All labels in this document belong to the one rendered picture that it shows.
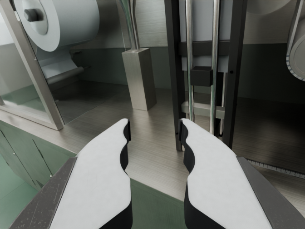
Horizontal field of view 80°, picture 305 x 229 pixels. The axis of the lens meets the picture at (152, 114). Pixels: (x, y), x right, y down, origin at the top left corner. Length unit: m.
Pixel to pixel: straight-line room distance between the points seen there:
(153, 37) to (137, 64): 0.28
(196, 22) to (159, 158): 0.39
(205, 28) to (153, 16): 0.59
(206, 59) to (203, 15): 0.10
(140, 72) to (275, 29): 0.54
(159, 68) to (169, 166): 0.64
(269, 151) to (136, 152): 0.41
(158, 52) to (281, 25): 0.55
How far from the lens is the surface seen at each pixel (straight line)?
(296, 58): 0.57
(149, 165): 0.58
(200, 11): 0.47
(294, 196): 0.56
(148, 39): 1.06
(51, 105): 0.87
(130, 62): 0.82
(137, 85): 0.84
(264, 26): 0.88
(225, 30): 0.46
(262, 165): 0.60
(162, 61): 1.05
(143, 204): 0.69
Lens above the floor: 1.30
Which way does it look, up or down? 29 degrees down
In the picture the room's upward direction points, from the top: 8 degrees counter-clockwise
